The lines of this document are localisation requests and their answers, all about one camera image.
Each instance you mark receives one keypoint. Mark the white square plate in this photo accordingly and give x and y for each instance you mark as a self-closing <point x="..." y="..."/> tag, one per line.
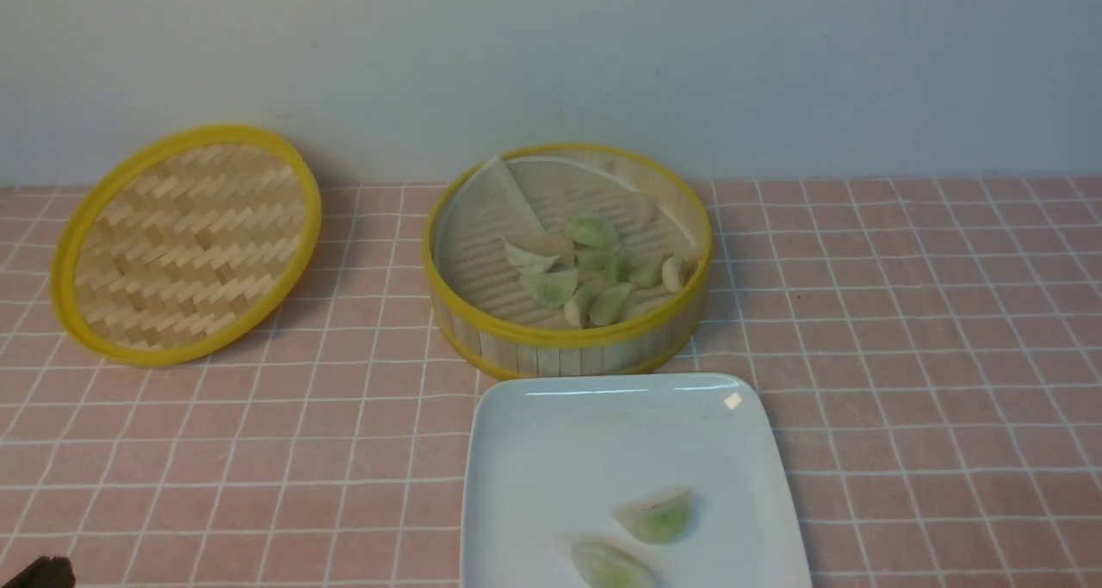
<point x="550" y="459"/>

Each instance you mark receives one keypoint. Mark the green dumpling on plate right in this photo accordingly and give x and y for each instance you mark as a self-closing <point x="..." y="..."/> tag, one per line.
<point x="659" y="519"/>

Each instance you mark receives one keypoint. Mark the yellow rimmed bamboo steamer lid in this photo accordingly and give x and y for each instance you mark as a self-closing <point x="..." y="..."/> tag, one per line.
<point x="186" y="246"/>

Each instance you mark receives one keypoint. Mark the pale white dumpling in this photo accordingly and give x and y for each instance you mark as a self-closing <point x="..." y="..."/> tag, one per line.
<point x="544" y="253"/>

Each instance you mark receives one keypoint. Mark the green dumpling in steamer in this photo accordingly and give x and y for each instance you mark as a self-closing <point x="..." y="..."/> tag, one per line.
<point x="592" y="231"/>
<point x="607" y="309"/>
<point x="641" y="271"/>
<point x="550" y="290"/>

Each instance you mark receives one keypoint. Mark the pink grid tablecloth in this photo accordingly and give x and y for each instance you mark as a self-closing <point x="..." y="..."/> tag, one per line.
<point x="927" y="352"/>

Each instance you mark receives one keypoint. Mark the yellow rimmed bamboo steamer basket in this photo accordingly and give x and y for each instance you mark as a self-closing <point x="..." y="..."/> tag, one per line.
<point x="506" y="351"/>

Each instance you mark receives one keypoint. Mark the white steamer liner sheet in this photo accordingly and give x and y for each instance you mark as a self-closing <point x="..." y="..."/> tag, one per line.
<point x="525" y="196"/>

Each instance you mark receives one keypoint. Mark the green dumpling on plate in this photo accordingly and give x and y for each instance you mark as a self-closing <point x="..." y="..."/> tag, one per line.
<point x="601" y="564"/>
<point x="659" y="519"/>

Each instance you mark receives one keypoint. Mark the green dumpling on plate bottom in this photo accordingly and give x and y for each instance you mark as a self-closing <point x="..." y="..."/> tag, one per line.
<point x="601" y="564"/>

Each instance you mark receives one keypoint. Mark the green dumpling in steamer front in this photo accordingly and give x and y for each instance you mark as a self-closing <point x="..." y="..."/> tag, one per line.
<point x="607" y="309"/>

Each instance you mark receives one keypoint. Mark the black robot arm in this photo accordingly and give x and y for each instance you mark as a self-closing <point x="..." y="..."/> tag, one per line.
<point x="46" y="572"/>

